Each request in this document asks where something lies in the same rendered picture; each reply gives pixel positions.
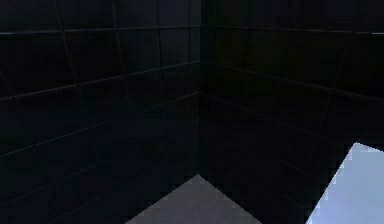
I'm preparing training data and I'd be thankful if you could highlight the pale blue white fixture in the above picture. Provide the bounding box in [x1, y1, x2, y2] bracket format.
[305, 142, 384, 224]

